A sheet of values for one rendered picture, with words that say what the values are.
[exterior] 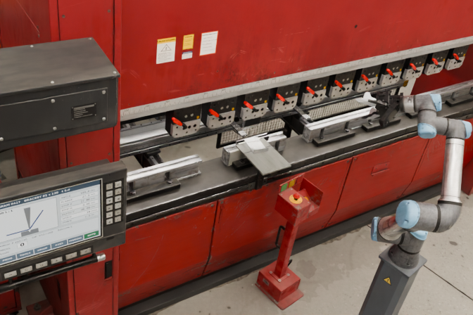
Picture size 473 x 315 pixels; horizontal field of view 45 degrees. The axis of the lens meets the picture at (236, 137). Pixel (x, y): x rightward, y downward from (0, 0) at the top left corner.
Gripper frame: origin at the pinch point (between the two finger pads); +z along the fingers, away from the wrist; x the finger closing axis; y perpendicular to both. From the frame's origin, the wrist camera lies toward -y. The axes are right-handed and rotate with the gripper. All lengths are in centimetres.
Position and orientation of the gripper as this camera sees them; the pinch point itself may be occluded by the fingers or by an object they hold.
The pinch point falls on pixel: (357, 110)
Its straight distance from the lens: 261.4
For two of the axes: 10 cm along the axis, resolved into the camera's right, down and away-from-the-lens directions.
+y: 1.9, -8.5, 4.9
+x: -3.6, -5.3, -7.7
